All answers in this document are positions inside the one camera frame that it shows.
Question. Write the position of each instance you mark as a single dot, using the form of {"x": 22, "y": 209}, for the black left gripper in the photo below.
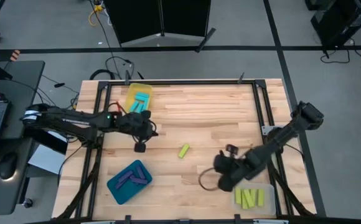
{"x": 132, "y": 123}

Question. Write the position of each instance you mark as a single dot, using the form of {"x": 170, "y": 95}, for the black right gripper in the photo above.
{"x": 231, "y": 169}

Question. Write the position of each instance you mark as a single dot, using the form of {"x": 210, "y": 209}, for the lime green toy block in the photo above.
{"x": 261, "y": 197}
{"x": 254, "y": 194}
{"x": 244, "y": 201}
{"x": 249, "y": 197}
{"x": 183, "y": 150}
{"x": 238, "y": 195}

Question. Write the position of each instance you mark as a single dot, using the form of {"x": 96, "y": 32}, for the teal toy block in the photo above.
{"x": 142, "y": 99}
{"x": 140, "y": 108}
{"x": 142, "y": 94}
{"x": 134, "y": 106}

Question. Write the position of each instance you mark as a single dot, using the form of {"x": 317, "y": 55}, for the purple toy block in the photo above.
{"x": 125, "y": 176}
{"x": 140, "y": 171}
{"x": 119, "y": 184}
{"x": 139, "y": 180}

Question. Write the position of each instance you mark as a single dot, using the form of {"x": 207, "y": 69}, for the yellow translucent plastic bin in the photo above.
{"x": 132, "y": 90}

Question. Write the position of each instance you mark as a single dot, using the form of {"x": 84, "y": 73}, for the blue plastic bin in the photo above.
{"x": 127, "y": 194}

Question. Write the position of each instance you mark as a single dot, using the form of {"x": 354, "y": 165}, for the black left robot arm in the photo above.
{"x": 74, "y": 123}

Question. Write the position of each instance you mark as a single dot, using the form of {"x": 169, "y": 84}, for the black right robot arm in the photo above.
{"x": 280, "y": 137}

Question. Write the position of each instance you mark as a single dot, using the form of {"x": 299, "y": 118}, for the clear plastic bin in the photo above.
{"x": 269, "y": 207}

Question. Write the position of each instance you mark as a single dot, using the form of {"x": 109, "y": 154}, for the white flat sheet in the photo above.
{"x": 45, "y": 160}

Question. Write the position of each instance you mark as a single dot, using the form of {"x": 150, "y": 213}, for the black folding partition screen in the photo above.
{"x": 158, "y": 18}

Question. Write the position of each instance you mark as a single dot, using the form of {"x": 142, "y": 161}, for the black side desk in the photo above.
{"x": 21, "y": 93}

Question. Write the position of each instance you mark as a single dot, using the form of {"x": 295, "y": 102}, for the black caster wheel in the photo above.
{"x": 27, "y": 203}

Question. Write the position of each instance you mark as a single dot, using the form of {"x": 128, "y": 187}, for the black computer mouse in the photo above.
{"x": 7, "y": 166}

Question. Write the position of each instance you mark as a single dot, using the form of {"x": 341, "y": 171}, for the orange striped small item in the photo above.
{"x": 15, "y": 55}

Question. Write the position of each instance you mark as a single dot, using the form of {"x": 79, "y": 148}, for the black equipment cart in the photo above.
{"x": 342, "y": 18}

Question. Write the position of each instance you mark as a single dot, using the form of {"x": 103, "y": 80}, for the black aluminium rig frame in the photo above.
{"x": 180, "y": 82}

